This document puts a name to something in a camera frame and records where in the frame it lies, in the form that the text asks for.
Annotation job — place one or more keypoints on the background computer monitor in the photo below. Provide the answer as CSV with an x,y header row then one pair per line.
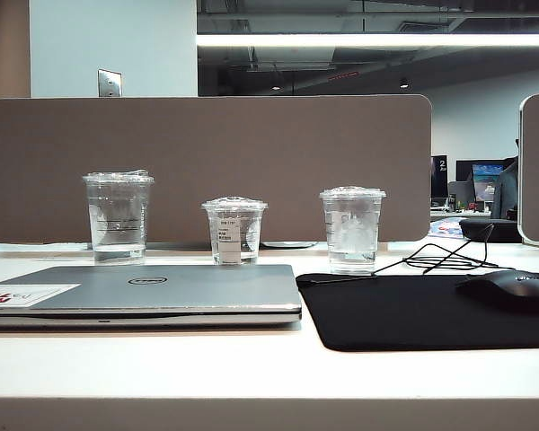
x,y
485,179

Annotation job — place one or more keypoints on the small clear cup white label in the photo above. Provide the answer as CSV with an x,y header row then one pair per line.
x,y
233,233

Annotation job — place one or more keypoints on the medium clear plastic cup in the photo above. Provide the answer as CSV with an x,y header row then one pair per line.
x,y
352,233

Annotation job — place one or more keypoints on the black sign with numeral two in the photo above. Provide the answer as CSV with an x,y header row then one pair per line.
x,y
439,175

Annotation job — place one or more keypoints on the long white ceiling light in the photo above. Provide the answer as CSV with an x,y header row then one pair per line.
x,y
364,40

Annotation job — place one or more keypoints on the black mouse pad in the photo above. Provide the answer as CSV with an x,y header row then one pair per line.
x,y
386,310

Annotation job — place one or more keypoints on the colourful printed paper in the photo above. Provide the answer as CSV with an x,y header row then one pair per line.
x,y
442,228

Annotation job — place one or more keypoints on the silver Dell laptop with sticker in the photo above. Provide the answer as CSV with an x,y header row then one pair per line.
x,y
161,292

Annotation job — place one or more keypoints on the metal wall switch plate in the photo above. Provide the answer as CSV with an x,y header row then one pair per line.
x,y
109,83

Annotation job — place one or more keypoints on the person in dark jacket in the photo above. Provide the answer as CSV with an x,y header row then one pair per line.
x,y
505,193

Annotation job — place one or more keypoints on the red ceiling sign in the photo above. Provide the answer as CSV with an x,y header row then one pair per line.
x,y
342,76

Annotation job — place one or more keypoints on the black round pouch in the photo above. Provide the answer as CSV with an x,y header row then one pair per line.
x,y
476,229

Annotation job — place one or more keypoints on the grey desk grommet cover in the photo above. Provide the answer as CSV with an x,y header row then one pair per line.
x,y
289,244

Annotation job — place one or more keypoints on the black computer mouse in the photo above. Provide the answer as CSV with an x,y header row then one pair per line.
x,y
512,287

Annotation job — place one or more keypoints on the wide brown fabric desk divider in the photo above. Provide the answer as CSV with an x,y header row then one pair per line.
x,y
251,148

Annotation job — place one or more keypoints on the tall clear cup wrinkled lid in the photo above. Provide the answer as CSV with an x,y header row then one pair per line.
x,y
117,215

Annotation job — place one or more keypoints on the black ceiling spotlight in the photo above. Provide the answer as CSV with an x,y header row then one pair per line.
x,y
404,83

